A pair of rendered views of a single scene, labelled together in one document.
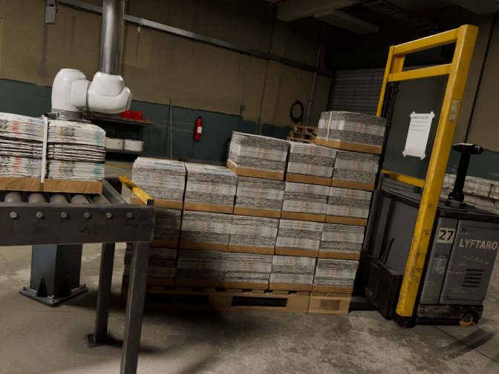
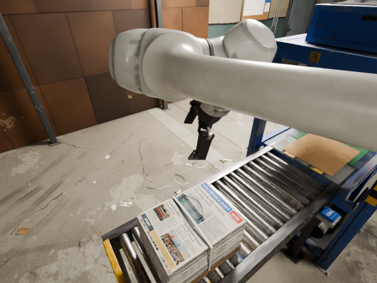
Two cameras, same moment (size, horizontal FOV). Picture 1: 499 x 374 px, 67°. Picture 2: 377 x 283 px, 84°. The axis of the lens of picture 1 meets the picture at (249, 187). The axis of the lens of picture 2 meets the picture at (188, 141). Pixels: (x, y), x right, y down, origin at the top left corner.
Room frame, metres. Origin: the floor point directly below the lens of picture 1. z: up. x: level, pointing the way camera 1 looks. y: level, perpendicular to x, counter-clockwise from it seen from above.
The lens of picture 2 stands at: (1.87, 0.71, 1.81)
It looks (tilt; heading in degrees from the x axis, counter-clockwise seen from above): 35 degrees down; 177
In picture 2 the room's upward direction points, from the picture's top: straight up
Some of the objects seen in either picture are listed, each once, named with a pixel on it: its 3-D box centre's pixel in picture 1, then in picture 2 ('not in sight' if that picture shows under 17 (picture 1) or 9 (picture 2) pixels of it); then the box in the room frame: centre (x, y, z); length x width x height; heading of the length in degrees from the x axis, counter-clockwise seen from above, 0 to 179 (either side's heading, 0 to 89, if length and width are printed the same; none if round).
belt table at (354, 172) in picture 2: not in sight; (322, 151); (0.59, 1.88, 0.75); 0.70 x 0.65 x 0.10; 122
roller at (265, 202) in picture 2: not in sight; (256, 195); (1.02, 1.18, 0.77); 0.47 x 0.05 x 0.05; 32
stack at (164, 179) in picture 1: (223, 234); not in sight; (2.33, 0.12, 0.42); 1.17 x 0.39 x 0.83; 104
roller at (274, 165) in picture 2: not in sight; (287, 174); (0.85, 1.46, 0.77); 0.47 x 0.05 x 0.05; 32
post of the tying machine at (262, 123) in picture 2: not in sight; (256, 136); (0.38, 1.39, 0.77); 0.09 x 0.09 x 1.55; 32
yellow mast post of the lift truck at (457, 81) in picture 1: (433, 178); not in sight; (2.29, -1.09, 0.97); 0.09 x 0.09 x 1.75; 14
